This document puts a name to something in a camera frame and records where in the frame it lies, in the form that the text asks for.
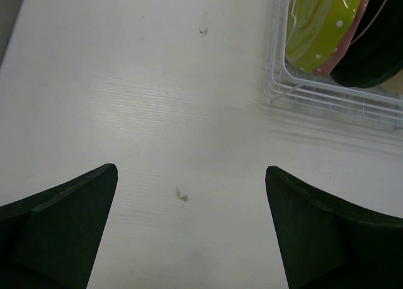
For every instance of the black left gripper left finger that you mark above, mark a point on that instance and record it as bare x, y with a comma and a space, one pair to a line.
51, 239

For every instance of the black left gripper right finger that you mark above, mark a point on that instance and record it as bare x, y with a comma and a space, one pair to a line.
328, 242

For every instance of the pink polka dot plate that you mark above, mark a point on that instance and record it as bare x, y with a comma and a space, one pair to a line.
339, 52

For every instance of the beige bird plate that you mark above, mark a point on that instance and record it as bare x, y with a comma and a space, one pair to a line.
394, 84

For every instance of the brown rimmed cream plate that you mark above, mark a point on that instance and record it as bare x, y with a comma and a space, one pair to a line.
375, 53

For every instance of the green polka dot plate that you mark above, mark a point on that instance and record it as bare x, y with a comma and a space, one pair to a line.
315, 28

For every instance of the white wire dish rack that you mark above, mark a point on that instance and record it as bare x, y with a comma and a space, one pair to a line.
321, 96

